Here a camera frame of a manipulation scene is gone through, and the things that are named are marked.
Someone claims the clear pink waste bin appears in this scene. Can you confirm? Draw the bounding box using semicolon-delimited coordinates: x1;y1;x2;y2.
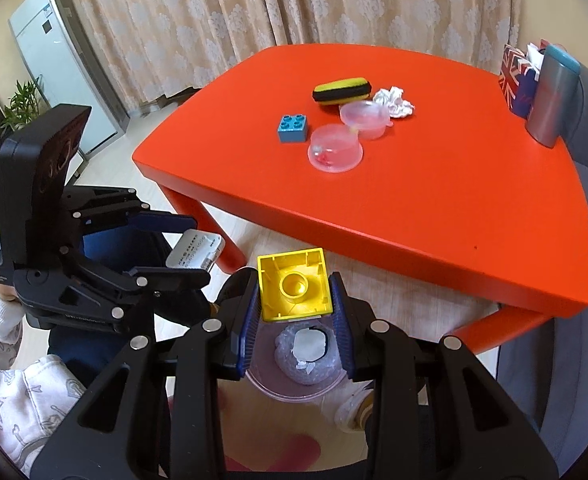
246;310;375;403

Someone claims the blue toy block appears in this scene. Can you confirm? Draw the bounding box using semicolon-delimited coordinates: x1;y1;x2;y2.
277;114;309;145

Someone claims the pink stool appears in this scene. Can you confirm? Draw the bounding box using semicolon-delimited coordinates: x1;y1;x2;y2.
224;435;325;473

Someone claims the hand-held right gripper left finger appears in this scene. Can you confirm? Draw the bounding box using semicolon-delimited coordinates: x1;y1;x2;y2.
28;267;265;480

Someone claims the green potted plant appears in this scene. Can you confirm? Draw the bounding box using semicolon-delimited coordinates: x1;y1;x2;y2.
0;80;44;133

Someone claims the crumpled white tissue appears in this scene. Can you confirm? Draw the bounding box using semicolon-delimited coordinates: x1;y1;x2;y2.
372;86;415;120

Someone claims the white standing air conditioner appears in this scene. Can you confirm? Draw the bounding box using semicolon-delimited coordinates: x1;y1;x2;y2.
8;0;124;156

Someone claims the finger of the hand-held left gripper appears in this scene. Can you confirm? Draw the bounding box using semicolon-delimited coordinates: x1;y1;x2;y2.
64;186;198;241
38;247;213;322

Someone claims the white printed packet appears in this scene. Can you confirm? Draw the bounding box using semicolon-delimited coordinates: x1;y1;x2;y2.
166;230;225;271

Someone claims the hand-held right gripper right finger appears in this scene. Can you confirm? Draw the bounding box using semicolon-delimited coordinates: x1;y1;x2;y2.
328;272;560;480

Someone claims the flag print box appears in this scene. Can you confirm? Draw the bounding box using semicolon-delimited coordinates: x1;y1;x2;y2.
499;44;542;121

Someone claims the beige patterned curtain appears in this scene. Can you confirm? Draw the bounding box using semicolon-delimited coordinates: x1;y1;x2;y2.
68;0;525;116

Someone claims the grey sofa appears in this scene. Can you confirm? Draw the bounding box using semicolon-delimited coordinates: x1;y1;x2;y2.
494;62;588;436

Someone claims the person's white printed top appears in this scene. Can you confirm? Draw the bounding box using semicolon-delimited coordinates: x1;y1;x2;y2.
0;355;87;476

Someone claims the clear pink plastic cup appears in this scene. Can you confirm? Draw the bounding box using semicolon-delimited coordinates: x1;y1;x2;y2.
340;100;393;140
307;124;365;173

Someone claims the red table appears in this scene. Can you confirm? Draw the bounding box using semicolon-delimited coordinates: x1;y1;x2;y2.
132;44;588;356

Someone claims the grey tumbler with teal lid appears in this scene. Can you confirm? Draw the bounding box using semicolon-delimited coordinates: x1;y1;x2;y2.
526;44;582;148

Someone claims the yellow toy block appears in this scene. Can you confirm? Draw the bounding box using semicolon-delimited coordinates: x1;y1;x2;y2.
257;248;335;322

